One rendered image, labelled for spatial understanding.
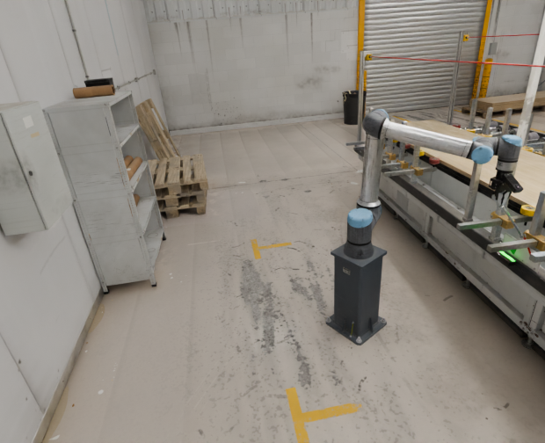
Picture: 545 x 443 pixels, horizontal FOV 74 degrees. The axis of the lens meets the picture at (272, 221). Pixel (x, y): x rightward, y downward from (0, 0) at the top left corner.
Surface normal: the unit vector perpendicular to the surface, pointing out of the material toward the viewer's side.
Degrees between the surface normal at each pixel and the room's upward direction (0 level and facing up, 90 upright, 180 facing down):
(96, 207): 90
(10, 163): 90
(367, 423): 0
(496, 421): 0
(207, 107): 90
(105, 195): 90
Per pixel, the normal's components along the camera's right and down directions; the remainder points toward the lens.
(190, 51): 0.16, 0.43
